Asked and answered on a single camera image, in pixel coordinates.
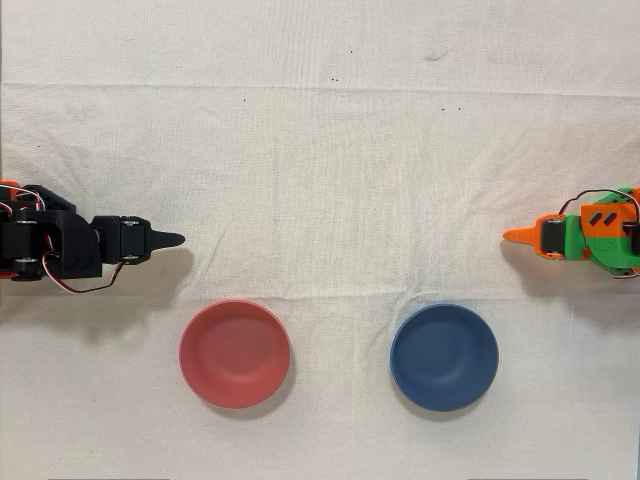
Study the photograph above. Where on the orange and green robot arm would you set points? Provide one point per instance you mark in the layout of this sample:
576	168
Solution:
607	245

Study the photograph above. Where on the pink bowl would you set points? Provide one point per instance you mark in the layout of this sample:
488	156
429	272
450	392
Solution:
235	355

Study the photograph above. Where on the orange clamp piece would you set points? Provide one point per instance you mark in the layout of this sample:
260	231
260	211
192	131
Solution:
6	184

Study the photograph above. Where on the blue bowl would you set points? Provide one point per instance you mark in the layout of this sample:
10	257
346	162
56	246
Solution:
444	357

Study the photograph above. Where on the white tablecloth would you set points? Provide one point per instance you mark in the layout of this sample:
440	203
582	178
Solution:
320	440

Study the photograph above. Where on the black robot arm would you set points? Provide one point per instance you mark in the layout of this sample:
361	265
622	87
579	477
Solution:
65	240

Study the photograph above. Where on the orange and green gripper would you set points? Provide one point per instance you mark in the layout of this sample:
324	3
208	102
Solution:
552	237

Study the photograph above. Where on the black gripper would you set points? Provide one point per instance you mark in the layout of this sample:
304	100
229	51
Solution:
131	239

